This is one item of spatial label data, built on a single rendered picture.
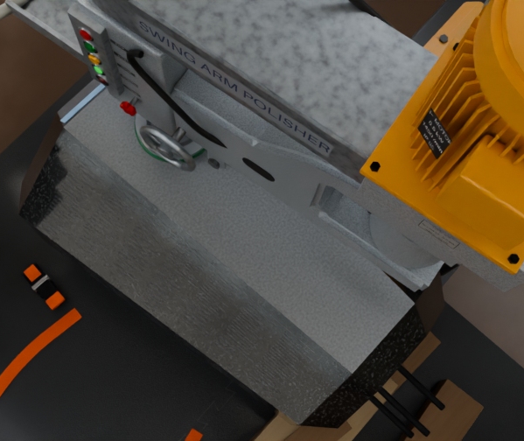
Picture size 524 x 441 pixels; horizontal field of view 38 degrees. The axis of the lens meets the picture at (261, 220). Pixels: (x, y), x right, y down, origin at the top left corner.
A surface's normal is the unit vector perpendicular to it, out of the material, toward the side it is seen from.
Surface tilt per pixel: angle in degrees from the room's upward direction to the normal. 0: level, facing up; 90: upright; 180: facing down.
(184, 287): 45
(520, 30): 0
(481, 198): 90
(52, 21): 0
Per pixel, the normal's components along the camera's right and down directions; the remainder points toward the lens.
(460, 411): 0.05, -0.25
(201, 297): -0.42, 0.33
